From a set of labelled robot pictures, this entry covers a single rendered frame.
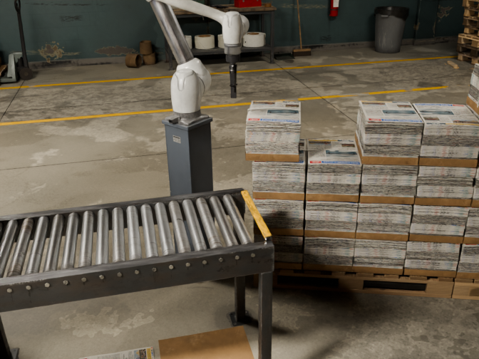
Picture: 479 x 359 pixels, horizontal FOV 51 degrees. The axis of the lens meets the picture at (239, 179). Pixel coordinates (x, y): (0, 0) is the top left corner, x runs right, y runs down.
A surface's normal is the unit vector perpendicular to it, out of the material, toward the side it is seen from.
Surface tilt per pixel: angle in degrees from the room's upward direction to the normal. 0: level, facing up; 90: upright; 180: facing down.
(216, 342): 0
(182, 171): 90
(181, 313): 0
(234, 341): 0
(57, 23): 90
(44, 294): 90
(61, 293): 90
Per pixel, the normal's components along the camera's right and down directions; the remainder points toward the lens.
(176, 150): -0.63, 0.34
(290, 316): -0.01, -0.90
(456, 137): -0.14, 0.43
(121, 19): 0.22, 0.42
